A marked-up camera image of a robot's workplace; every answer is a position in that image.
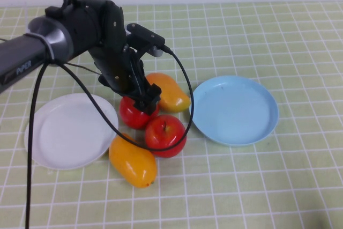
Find orange mango with red blush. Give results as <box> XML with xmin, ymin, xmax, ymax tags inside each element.
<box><xmin>146</xmin><ymin>73</ymin><xmax>191</xmax><ymax>114</ymax></box>

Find thick black camera cable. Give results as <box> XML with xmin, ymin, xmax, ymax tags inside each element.
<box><xmin>24</xmin><ymin>45</ymin><xmax>194</xmax><ymax>229</ymax></box>

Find green white checkered tablecloth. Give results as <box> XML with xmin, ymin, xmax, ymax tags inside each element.
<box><xmin>0</xmin><ymin>2</ymin><xmax>343</xmax><ymax>229</ymax></box>

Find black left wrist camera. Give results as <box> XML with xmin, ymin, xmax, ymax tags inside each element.
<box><xmin>126</xmin><ymin>23</ymin><xmax>172</xmax><ymax>58</ymax></box>

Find white zip tie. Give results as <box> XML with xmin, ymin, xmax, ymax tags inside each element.
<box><xmin>26</xmin><ymin>32</ymin><xmax>56</xmax><ymax>62</ymax></box>

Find white round plastic plate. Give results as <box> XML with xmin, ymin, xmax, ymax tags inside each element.
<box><xmin>24</xmin><ymin>93</ymin><xmax>119</xmax><ymax>171</ymax></box>

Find plain yellow-orange mango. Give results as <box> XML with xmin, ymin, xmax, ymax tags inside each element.
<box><xmin>108</xmin><ymin>134</ymin><xmax>158</xmax><ymax>189</ymax></box>

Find light blue round plate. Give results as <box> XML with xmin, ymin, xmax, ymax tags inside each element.
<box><xmin>189</xmin><ymin>75</ymin><xmax>279</xmax><ymax>147</ymax></box>

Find shiny red plastic apple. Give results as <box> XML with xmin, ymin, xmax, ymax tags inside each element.
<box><xmin>119</xmin><ymin>96</ymin><xmax>160</xmax><ymax>130</ymax></box>
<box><xmin>144</xmin><ymin>115</ymin><xmax>187</xmax><ymax>159</ymax></box>

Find thin black wire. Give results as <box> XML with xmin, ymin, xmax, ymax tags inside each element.
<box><xmin>63</xmin><ymin>61</ymin><xmax>104</xmax><ymax>76</ymax></box>

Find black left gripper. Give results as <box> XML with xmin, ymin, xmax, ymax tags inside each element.
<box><xmin>92</xmin><ymin>42</ymin><xmax>162</xmax><ymax>117</ymax></box>

